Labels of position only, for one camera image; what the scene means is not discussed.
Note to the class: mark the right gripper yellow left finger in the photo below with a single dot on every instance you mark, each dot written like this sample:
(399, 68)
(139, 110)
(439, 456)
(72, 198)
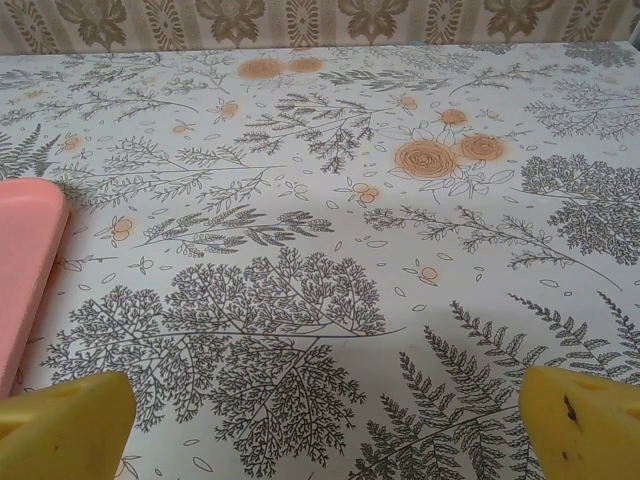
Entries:
(60, 435)

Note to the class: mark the floral patterned table cover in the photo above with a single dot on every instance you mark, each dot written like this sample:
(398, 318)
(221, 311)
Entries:
(320, 250)

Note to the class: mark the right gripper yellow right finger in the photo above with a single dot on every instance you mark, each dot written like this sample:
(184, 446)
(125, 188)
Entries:
(585, 435)

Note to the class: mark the pink rectangular tray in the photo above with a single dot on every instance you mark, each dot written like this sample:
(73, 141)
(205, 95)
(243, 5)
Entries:
(25, 275)

